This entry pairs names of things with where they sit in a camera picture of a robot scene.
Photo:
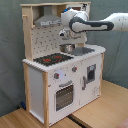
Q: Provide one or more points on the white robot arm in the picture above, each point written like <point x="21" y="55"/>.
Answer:
<point x="76" y="24"/>

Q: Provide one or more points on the right red stove knob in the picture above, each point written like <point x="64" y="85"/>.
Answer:
<point x="74" y="69"/>

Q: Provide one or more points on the grey water dispenser panel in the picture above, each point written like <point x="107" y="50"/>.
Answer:
<point x="91" y="73"/>

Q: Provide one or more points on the grey range hood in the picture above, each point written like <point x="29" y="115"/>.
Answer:
<point x="48" y="18"/>

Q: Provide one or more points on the toy oven door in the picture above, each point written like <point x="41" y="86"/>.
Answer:
<point x="64" y="97"/>

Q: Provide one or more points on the left red stove knob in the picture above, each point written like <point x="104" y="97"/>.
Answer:
<point x="56" y="76"/>

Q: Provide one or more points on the red stove knob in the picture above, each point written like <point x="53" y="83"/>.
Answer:
<point x="56" y="76"/>
<point x="74" y="69"/>

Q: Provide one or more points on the grey toy sink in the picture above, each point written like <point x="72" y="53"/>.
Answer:
<point x="79" y="51"/>

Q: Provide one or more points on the black toy stovetop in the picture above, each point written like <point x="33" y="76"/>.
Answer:
<point x="52" y="59"/>

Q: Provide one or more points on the silver toy pot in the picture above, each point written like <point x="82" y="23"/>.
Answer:
<point x="68" y="48"/>

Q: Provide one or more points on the wooden toy kitchen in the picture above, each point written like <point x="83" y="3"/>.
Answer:
<point x="40" y="84"/>

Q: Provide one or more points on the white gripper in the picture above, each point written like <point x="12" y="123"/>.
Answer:
<point x="69" y="37"/>

